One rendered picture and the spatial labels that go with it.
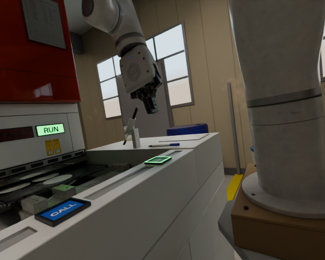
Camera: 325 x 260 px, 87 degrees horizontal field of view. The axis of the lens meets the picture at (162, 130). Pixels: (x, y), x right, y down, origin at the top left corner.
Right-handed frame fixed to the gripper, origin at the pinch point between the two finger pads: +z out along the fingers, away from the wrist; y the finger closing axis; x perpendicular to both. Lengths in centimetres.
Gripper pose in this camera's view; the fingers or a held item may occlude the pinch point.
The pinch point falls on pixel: (150, 106)
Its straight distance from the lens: 46.7
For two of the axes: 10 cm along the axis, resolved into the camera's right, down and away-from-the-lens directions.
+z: 3.1, 9.5, -0.4
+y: 7.9, -2.9, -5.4
